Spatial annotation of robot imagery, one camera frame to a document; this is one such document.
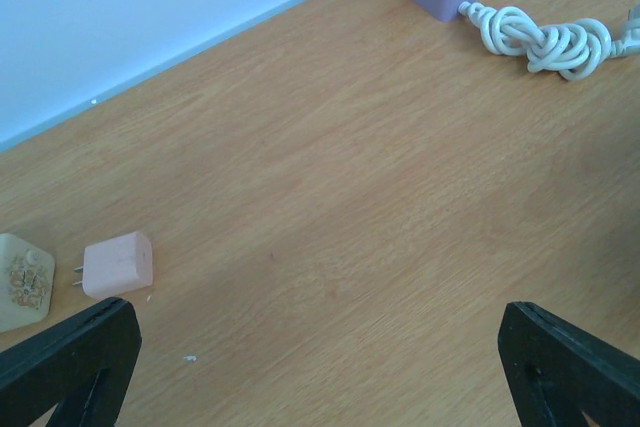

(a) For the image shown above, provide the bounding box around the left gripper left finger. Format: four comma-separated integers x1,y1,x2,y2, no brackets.
1,297,142,426

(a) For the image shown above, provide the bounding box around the pink plug adapter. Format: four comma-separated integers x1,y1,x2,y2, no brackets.
73,231,154,300

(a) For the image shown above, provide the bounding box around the beige cube socket adapter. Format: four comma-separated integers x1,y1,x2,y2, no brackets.
0,233,55,332

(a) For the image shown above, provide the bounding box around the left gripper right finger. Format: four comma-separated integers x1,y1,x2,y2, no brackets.
497,302,639,426

